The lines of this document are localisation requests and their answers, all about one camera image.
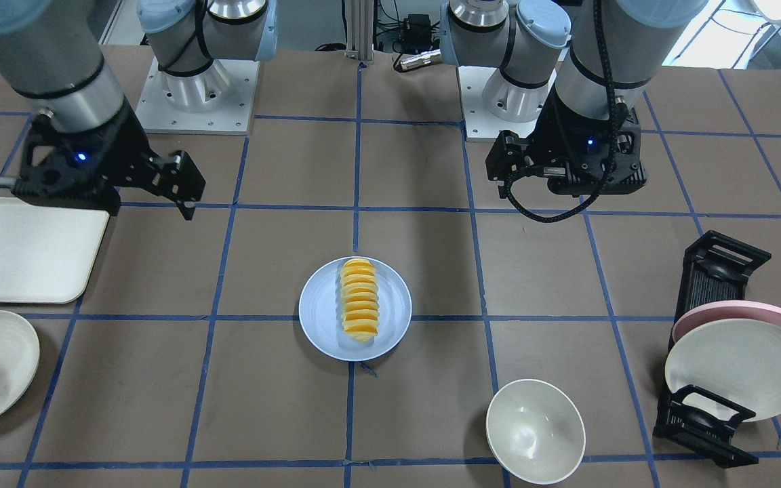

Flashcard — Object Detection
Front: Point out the pink plate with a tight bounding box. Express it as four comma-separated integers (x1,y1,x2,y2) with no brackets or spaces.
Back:
670,300,781,342

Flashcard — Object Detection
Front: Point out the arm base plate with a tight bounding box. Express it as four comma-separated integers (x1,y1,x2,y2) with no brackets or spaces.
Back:
134,60,261,136
458,66,556,142

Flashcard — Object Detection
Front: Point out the cream rectangular tray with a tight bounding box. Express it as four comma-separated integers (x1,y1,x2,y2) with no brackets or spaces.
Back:
0,197,109,304

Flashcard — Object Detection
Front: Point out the blue plate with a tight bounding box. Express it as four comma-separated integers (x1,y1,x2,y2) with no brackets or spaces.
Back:
300,256,412,362

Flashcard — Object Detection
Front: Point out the cream plate in rack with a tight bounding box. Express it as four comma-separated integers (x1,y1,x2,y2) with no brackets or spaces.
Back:
664,319,781,422

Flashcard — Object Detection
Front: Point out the black dish rack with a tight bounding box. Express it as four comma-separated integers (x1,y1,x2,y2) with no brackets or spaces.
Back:
653,230,772,469

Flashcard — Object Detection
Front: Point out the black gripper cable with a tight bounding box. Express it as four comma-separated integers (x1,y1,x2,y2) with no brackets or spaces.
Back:
504,0,632,223

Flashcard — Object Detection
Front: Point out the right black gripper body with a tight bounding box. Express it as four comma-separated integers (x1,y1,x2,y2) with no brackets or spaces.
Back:
10,105,182,216

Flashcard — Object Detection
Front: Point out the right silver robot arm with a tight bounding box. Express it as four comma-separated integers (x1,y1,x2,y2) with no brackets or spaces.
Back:
0,1,278,220

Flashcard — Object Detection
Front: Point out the cream bowl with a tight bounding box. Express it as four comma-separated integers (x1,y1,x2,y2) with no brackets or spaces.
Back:
485,379,588,485

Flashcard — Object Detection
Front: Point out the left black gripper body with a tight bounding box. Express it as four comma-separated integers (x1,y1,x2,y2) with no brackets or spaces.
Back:
485,93,647,198

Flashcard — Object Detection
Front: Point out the aluminium frame post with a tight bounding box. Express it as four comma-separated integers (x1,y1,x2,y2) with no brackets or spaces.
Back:
342,1,378,65

